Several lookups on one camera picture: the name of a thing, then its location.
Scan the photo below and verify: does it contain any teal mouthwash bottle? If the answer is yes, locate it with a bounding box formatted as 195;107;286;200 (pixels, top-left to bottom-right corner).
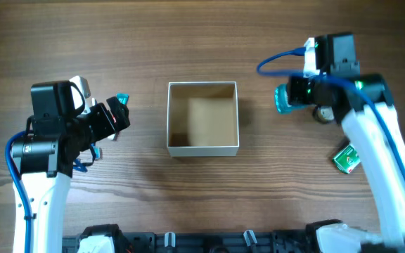
274;84;306;115

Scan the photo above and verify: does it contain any white lotion tube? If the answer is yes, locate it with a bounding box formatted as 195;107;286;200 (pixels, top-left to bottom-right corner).
312;105;335;124

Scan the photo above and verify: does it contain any green soap box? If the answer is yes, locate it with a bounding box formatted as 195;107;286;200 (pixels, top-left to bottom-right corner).
332;143;361;174

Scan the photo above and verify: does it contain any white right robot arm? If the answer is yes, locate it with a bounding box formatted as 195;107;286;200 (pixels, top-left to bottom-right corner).
285;74;405;252

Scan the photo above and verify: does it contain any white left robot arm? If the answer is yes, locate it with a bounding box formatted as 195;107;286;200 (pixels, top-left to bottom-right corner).
5;80;130;252

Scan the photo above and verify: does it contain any Colgate toothpaste tube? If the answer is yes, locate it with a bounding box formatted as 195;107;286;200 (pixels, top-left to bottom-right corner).
108;93;129;141

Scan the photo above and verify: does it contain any blue white toothbrush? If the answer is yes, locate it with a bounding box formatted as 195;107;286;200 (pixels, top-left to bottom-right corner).
91;143;102;160

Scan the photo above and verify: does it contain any white cardboard box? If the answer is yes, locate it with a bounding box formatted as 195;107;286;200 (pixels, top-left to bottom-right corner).
167;82;240;157

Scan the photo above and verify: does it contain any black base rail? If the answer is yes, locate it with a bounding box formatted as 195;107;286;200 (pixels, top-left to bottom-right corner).
61;223;344;253

